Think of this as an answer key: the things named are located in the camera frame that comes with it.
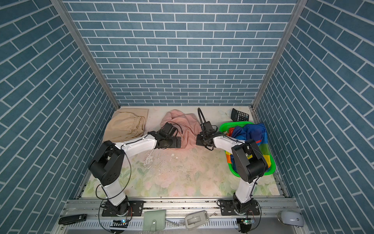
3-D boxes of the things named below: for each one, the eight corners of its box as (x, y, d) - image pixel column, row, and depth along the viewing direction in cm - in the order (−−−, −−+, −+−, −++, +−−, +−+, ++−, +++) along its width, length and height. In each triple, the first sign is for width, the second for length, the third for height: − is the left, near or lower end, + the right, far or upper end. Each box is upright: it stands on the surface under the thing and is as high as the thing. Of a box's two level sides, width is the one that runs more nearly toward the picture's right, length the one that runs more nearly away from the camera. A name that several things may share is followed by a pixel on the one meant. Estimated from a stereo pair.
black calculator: (231, 121, 114) (232, 118, 112) (229, 111, 122) (230, 108, 119) (248, 121, 115) (249, 119, 112) (245, 111, 122) (246, 108, 119)
